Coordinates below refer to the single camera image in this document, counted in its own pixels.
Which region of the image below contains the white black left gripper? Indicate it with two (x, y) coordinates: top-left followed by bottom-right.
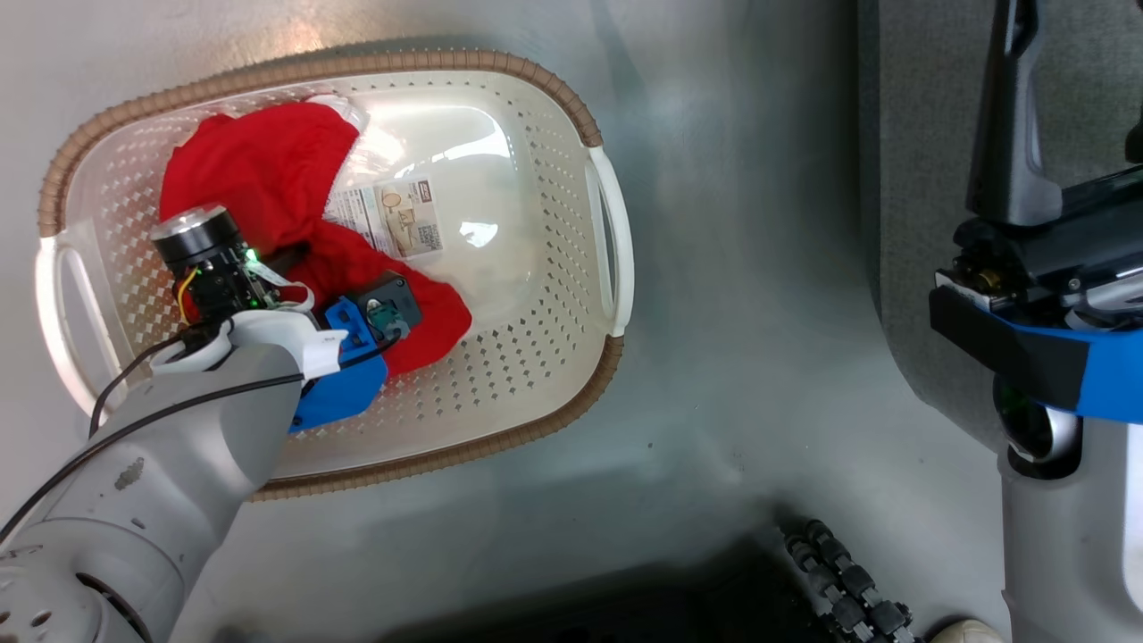
(150, 204), (349, 377)

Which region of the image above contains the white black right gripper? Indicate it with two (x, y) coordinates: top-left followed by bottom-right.
(933, 0), (1143, 336)

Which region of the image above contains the red cloth garment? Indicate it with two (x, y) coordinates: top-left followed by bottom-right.
(158, 101), (473, 377)

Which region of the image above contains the grey fabric sofa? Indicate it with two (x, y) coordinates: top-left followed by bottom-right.
(857, 0), (1143, 453)

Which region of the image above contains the paper label sticker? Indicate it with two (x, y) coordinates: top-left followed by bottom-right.
(322, 178), (446, 261)

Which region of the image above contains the white perforated laundry basket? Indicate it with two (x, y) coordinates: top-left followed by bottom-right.
(35, 48), (636, 502)

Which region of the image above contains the black roller wheel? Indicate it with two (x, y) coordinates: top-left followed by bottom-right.
(780, 518), (918, 643)

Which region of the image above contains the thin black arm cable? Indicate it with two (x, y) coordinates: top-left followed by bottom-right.
(0, 330), (403, 546)
(88, 320), (235, 440)

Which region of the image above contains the blue left camera mount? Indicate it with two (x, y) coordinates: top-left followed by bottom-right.
(288, 297), (394, 435)

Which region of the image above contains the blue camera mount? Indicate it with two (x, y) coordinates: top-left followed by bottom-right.
(928, 286), (1143, 426)
(288, 297), (394, 435)

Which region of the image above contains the blue right camera mount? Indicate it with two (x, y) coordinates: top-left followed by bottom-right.
(928, 286), (1143, 426)

